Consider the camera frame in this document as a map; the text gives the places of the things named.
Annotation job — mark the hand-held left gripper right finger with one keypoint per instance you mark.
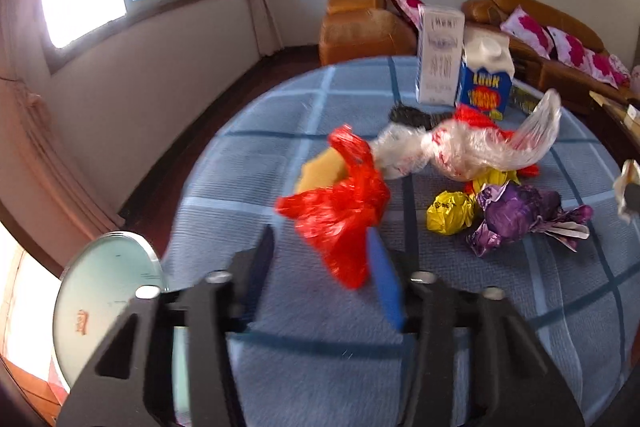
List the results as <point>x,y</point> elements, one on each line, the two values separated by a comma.
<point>385,282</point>

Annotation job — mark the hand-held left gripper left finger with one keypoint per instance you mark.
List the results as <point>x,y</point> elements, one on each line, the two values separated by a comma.
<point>260,267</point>

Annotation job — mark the red plastic bag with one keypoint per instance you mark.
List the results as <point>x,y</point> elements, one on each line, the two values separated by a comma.
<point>340,212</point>

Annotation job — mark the yellow wrapper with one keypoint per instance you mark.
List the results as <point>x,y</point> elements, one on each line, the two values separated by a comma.
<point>450,212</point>
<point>492,179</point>

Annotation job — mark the yellow sponge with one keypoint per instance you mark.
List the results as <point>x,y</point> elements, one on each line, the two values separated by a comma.
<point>320,172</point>

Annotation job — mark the purple foil wrapper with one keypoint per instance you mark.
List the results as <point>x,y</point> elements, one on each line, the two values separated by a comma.
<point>515,212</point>

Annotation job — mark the clear plastic bag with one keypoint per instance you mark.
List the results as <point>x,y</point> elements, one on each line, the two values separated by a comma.
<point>465,147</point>

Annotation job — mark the light blue cartoon basin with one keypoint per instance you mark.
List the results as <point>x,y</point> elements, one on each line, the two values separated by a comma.
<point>105,297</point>

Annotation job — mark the black ribbed sheet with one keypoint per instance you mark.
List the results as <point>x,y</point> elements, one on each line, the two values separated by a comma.
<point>410,117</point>

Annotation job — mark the cream long sachet wrapper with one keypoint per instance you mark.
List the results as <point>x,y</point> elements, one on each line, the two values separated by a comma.
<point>622,192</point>

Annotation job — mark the blue plaid tablecloth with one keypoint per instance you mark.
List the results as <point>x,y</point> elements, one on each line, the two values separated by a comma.
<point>325,377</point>

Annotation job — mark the blue and white carton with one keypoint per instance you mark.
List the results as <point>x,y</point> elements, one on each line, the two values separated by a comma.
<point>485,87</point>

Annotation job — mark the clear seaweed snack packet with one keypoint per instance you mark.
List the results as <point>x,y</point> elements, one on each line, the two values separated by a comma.
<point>525,99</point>

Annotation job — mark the white milk carton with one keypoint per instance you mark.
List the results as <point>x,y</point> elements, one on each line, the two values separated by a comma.
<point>440,57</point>

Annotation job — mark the orange leather armchair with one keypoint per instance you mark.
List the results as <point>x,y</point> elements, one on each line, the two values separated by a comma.
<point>360,22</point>

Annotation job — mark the orange leather sofa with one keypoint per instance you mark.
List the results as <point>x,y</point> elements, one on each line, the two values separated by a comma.
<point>560,77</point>

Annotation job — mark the pink floral white pillow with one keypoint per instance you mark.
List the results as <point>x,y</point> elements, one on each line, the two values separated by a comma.
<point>527,32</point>
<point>405,2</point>
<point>610,67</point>
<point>575,49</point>

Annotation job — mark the wooden coffee table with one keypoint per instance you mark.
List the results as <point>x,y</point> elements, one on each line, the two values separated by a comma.
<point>620,112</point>

